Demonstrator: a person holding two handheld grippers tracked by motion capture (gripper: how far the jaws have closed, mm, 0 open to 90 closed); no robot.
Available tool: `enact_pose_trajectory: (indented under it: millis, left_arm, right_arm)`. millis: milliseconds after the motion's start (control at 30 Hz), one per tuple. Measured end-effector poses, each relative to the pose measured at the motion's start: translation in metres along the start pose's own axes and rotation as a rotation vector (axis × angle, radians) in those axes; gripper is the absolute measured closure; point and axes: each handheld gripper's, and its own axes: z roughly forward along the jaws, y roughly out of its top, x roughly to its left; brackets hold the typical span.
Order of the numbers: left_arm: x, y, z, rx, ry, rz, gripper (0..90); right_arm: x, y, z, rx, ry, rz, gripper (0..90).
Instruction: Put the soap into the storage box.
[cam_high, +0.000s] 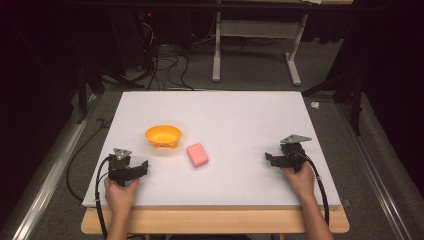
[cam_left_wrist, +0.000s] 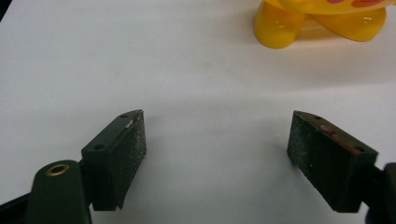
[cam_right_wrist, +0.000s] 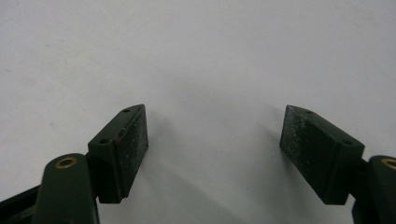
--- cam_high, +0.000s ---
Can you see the aluminium floor rail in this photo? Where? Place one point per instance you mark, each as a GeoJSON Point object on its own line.
{"type": "Point", "coordinates": [373, 170]}
{"type": "Point", "coordinates": [50, 176]}

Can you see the white metal stand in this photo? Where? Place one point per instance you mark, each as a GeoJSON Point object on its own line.
{"type": "Point", "coordinates": [256, 40]}

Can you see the crumpled white paper scrap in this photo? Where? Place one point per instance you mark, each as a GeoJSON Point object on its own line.
{"type": "Point", "coordinates": [315, 105]}

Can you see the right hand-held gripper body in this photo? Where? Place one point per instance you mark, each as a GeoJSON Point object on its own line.
{"type": "Point", "coordinates": [292, 154]}

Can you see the person's right hand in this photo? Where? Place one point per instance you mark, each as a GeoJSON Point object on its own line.
{"type": "Point", "coordinates": [300, 182]}

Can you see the wooden table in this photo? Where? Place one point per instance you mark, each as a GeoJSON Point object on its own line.
{"type": "Point", "coordinates": [213, 220]}

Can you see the person's left hand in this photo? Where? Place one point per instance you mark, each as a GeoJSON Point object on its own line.
{"type": "Point", "coordinates": [120, 196]}

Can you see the orange plastic bowl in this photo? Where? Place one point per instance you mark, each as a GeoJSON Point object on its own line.
{"type": "Point", "coordinates": [163, 135]}

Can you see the white foam board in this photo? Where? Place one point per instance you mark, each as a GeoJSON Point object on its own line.
{"type": "Point", "coordinates": [233, 133]}

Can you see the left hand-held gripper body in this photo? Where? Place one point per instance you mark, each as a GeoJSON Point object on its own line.
{"type": "Point", "coordinates": [120, 169]}

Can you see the black tripod stand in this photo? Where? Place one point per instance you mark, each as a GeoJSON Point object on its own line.
{"type": "Point", "coordinates": [350, 90]}
{"type": "Point", "coordinates": [90, 86]}

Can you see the pink soap bar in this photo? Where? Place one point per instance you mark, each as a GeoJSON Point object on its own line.
{"type": "Point", "coordinates": [197, 155]}

